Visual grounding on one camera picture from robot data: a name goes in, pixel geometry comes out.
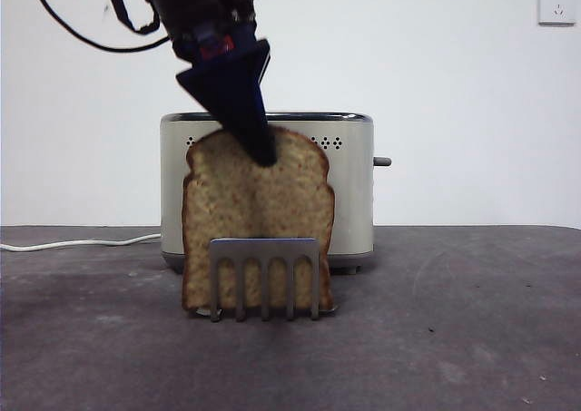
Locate white wall socket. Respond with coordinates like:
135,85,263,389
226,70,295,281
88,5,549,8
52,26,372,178
537,0,578,27

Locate brown wholegrain bread slice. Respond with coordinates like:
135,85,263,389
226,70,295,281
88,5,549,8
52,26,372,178
181,127,336,315

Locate cream steel two-slot toaster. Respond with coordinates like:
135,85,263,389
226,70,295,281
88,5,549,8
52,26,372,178
159,110,377,276

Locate silver metal toast rack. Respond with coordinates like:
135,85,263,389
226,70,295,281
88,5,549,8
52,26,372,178
190,237,338,322

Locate white power cable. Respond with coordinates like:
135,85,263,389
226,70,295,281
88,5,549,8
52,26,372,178
0,232,162,252

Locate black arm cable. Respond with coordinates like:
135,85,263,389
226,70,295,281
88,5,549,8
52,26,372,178
100,0,161,34
27,0,176,54

